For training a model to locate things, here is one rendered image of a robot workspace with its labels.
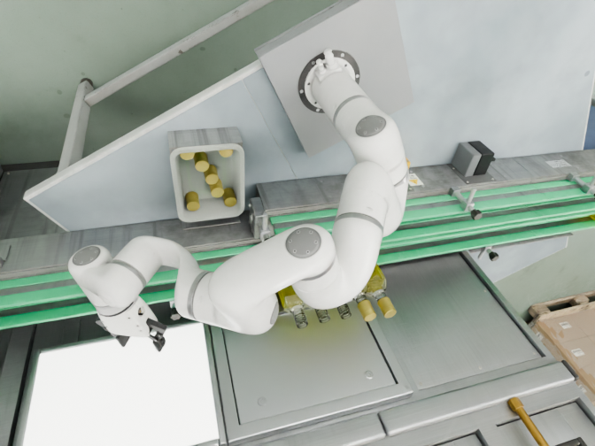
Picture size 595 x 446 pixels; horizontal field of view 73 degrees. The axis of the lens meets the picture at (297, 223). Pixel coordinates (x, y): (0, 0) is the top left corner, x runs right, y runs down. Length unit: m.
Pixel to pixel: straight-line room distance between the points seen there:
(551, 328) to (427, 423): 3.79
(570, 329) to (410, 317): 3.72
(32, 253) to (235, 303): 0.74
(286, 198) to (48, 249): 0.62
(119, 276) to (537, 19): 1.20
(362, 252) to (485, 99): 0.82
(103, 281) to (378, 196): 0.49
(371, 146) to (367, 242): 0.20
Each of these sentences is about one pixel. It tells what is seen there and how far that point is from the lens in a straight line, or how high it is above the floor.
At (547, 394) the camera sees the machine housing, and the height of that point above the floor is 1.40.
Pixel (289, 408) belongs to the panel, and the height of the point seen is 1.28.
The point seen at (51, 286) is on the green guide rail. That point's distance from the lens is 1.15.
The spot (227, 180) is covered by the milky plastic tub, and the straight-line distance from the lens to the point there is 1.12.
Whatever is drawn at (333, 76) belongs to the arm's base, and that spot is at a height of 0.86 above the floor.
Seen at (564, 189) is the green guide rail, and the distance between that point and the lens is 1.57.
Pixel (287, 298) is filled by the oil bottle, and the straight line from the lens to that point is 1.04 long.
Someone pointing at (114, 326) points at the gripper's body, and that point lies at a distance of 0.96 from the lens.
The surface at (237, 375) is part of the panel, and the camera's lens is 1.09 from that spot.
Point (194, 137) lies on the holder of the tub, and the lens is 1.02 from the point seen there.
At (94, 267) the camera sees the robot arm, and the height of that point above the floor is 1.12.
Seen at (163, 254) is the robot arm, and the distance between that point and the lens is 0.80.
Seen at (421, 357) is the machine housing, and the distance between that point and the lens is 1.25.
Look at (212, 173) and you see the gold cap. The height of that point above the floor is 0.81.
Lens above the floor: 1.67
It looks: 45 degrees down
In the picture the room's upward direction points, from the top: 157 degrees clockwise
